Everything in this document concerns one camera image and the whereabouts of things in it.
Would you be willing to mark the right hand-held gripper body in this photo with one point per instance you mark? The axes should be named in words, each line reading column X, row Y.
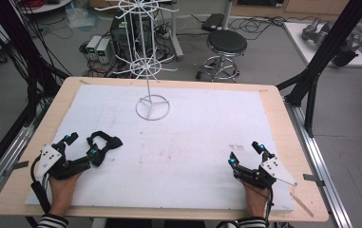
column 264, row 172

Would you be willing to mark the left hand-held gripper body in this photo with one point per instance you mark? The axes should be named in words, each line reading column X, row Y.
column 49, row 157

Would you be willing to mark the black fabric accessory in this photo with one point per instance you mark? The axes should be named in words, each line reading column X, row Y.
column 109, row 142

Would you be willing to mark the person's right hand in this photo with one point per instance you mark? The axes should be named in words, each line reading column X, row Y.
column 256, row 198

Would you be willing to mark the person's left hand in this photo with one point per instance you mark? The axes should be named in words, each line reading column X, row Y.
column 63, row 191

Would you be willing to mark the metal table clamp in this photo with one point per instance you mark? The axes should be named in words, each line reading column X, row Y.
column 16, row 167
column 313, row 180

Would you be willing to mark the wooden table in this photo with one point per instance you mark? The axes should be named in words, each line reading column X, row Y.
column 283, row 104

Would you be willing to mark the thin wooden stick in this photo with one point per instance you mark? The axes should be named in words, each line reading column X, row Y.
column 302, row 205

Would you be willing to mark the white foam board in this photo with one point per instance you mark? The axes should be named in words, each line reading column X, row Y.
column 175, row 158

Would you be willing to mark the grey bench power supply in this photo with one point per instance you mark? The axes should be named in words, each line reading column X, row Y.
column 103, row 50
column 93, row 46

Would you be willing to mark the black round stool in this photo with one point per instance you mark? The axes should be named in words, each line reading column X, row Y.
column 226, row 42

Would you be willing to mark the white floor platform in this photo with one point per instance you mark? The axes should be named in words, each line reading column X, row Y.
column 299, row 41

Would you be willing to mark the black computer tower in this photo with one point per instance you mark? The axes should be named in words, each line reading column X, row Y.
column 118, row 34

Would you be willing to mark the clear plastic bag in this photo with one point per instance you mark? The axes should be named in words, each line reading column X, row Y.
column 82, row 17

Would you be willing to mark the round white table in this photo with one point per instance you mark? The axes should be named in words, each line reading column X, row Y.
column 47, row 5

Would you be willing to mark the flat black box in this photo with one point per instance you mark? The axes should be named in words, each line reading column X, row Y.
column 213, row 22

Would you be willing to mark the grey stand leg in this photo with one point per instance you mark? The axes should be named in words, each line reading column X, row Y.
column 176, row 34

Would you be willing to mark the aluminium rail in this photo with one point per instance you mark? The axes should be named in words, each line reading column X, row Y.
column 6, row 158
column 319, row 164

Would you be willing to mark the black metal frame post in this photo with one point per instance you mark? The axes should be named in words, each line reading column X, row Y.
column 327, row 47

